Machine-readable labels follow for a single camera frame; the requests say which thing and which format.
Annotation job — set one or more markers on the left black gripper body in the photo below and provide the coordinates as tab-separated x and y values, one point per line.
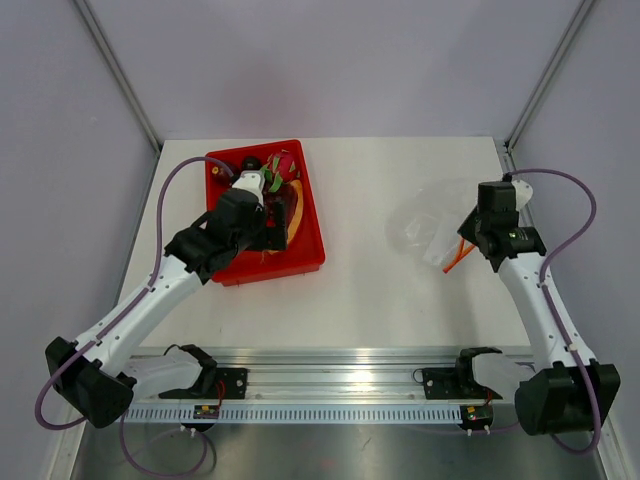
264	238

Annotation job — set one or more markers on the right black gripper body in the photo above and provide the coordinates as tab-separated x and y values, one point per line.
472	228

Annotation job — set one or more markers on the clear orange zip top bag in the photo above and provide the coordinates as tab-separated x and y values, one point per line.
424	227

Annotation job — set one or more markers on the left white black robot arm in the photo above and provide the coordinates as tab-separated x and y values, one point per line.
96	374

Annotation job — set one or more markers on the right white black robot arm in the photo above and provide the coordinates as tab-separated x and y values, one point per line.
567	389

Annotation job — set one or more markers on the red plastic tray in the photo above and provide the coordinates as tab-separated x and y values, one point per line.
305	251

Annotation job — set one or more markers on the pink dragon fruit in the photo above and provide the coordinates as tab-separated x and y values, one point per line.
280	169

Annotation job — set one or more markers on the dark plum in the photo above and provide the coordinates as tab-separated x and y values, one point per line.
251	163

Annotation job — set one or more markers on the red apple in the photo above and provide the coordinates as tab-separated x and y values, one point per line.
224	176

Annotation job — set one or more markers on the left small circuit board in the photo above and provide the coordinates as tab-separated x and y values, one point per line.
206	412

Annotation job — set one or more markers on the small circuit board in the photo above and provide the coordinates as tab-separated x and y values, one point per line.
482	413
206	412

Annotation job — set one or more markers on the right small circuit board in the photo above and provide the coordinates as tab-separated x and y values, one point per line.
482	413

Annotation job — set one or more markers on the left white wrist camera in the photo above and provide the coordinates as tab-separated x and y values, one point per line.
252	181

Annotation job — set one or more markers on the right aluminium corner post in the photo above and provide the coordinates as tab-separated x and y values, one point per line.
554	64

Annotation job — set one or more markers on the aluminium corner post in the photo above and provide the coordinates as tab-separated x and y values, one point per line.
554	64
99	38

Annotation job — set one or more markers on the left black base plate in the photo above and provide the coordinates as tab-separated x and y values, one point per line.
231	383

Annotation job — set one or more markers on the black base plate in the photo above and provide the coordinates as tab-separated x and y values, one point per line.
445	383
231	383

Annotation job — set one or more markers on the aluminium mounting rail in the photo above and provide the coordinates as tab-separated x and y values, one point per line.
325	372

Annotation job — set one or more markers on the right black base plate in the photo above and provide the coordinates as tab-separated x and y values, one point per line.
445	383

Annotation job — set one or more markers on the white slotted cable duct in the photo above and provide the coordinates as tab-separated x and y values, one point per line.
165	413

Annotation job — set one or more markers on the left aluminium corner post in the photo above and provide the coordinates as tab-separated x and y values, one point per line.
99	38

